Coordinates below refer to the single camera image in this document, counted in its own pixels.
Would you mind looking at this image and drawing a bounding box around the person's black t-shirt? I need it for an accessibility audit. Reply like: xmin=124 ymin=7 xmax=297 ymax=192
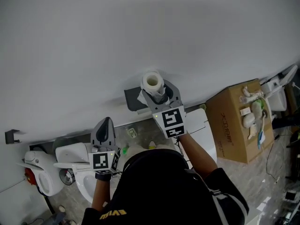
xmin=81 ymin=149 xmax=249 ymax=225

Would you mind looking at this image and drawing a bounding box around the white toilet paper roll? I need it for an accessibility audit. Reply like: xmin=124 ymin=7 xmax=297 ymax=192
xmin=136 ymin=71 xmax=170 ymax=105

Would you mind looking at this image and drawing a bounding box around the white toilet with open seat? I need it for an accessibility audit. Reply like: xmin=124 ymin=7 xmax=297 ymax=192
xmin=15 ymin=149 xmax=66 ymax=198

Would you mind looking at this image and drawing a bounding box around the white appliance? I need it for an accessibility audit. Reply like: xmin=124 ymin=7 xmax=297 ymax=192
xmin=259 ymin=64 xmax=299 ymax=113

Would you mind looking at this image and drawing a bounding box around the white curved hose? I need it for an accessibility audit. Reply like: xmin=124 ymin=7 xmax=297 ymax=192
xmin=257 ymin=94 xmax=273 ymax=127

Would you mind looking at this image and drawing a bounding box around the white round toilet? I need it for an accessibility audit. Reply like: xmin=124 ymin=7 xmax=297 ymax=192
xmin=53 ymin=142 xmax=99 ymax=205

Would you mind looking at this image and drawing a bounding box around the brown cardboard box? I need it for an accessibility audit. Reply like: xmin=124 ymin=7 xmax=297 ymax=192
xmin=204 ymin=78 xmax=275 ymax=165

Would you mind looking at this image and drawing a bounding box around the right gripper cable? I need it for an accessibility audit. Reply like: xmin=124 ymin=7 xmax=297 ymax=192
xmin=174 ymin=136 xmax=188 ymax=162

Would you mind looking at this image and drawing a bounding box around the pale green plastic item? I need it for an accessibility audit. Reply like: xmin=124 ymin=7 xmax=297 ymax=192
xmin=251 ymin=98 xmax=267 ymax=117

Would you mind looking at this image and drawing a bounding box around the black wristband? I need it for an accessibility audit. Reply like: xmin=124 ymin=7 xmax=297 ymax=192
xmin=94 ymin=172 xmax=113 ymax=181

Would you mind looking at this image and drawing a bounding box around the person's left forearm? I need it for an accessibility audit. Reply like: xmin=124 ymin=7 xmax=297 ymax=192
xmin=90 ymin=179 xmax=111 ymax=211

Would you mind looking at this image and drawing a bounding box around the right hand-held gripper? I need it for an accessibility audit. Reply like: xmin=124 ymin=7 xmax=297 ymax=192
xmin=141 ymin=79 xmax=188 ymax=140

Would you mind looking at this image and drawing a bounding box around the person's right forearm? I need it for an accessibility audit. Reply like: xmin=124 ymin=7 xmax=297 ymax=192
xmin=177 ymin=133 xmax=219 ymax=180

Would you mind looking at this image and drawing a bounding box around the black floor hose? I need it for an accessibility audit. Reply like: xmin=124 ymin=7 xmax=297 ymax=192
xmin=37 ymin=186 xmax=56 ymax=214

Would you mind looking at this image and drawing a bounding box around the blue white toothbrush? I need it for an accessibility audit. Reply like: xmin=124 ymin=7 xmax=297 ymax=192
xmin=257 ymin=116 xmax=267 ymax=150

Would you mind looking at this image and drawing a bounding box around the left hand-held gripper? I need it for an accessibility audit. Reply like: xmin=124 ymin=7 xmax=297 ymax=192
xmin=88 ymin=117 xmax=121 ymax=175

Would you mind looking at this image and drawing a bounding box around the black paper holder with shelf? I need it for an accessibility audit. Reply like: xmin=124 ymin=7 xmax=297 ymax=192
xmin=124 ymin=86 xmax=151 ymax=113

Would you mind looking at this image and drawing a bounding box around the small black wall holder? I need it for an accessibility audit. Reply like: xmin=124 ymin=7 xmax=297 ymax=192
xmin=5 ymin=128 xmax=21 ymax=145

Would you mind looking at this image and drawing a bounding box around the red plastic object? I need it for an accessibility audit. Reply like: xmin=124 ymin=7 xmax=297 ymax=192
xmin=24 ymin=167 xmax=38 ymax=186

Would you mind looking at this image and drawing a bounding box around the wire mesh waste bin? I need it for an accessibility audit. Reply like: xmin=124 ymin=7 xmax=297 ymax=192
xmin=59 ymin=168 xmax=76 ymax=187

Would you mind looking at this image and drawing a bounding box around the white oval object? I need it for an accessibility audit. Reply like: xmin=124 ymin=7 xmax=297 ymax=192
xmin=241 ymin=113 xmax=256 ymax=129

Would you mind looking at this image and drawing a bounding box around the white plastic fitting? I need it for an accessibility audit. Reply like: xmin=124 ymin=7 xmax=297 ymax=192
xmin=247 ymin=124 xmax=259 ymax=141

